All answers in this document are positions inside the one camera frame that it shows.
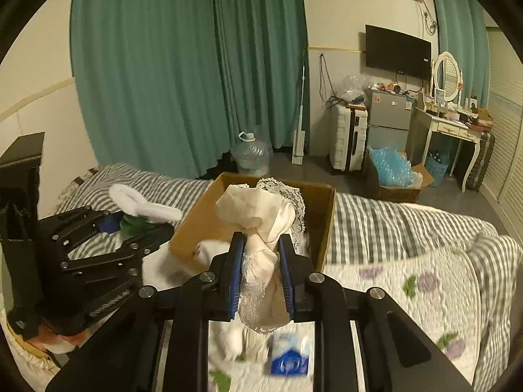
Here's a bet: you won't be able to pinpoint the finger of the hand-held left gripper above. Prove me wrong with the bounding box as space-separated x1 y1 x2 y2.
38 206 123 254
59 225 176 322

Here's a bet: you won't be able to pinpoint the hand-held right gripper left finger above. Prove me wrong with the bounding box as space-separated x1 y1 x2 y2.
45 231 248 392

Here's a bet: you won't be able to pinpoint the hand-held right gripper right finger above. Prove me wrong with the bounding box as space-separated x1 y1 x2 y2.
278 235 434 392

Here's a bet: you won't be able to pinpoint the brown cardboard box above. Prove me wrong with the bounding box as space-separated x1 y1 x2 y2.
168 171 336 275

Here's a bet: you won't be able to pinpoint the cream lace cloth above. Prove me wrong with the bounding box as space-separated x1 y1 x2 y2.
214 177 308 334

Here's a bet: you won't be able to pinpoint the green soft item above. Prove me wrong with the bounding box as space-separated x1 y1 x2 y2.
120 214 155 237

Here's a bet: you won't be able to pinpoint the white sock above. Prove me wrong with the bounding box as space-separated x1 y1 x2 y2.
211 322 246 363
108 184 183 224

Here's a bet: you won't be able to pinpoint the blue tissue pack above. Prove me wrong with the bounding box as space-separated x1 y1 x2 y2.
269 330 312 377

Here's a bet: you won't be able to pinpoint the grey striped bedsheet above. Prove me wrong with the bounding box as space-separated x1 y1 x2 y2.
53 162 500 279

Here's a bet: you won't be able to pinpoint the orange and white cloth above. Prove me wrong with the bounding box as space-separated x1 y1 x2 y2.
39 329 86 355

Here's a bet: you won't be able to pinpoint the large clear water jug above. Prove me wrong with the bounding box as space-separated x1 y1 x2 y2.
230 131 273 177

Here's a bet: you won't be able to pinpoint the cardboard box of plastic bags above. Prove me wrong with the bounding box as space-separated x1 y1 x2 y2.
365 149 436 205

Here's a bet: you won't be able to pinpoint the white flat mop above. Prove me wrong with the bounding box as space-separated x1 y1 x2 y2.
291 49 308 167

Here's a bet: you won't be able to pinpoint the white suitcase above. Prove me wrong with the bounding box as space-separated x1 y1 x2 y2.
329 104 369 173

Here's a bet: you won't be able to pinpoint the blue plastic bags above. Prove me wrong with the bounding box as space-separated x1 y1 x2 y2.
367 142 424 189

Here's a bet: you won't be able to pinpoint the wide green curtain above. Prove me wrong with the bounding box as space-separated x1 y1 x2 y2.
70 0 310 180

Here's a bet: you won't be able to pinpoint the blue plastic basket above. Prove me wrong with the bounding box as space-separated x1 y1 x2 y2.
424 147 451 187

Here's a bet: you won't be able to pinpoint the grey small fridge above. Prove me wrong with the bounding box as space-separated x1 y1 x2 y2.
366 87 414 153

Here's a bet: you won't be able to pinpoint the clear plastic bag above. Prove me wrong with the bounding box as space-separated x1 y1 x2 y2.
336 73 367 106

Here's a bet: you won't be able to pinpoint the white vanity table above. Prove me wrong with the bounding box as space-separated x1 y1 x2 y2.
421 104 486 193

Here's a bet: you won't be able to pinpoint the dark suitcase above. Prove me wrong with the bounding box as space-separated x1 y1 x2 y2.
465 130 497 192

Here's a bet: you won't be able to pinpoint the oval vanity mirror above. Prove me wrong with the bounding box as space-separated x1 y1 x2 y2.
432 51 463 104

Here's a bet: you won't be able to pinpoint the white louvered wardrobe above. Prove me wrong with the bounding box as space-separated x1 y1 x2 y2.
477 24 523 231

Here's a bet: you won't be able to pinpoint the narrow green curtain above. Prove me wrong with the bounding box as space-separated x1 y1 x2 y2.
432 0 491 109

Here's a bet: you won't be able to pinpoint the black wall cable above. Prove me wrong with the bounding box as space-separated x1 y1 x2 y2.
318 52 342 109

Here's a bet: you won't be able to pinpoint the black wall television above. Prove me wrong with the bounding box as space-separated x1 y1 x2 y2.
364 24 433 81

